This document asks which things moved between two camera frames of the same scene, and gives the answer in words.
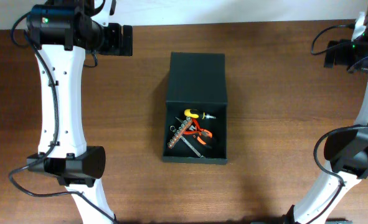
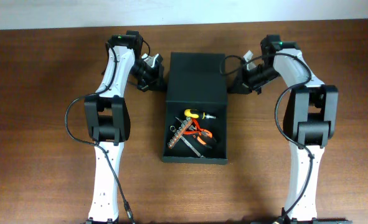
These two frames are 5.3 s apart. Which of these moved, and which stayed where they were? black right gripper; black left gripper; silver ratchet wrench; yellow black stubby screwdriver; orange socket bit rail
Moved: black left gripper; black right gripper
Stayed: silver ratchet wrench; orange socket bit rail; yellow black stubby screwdriver
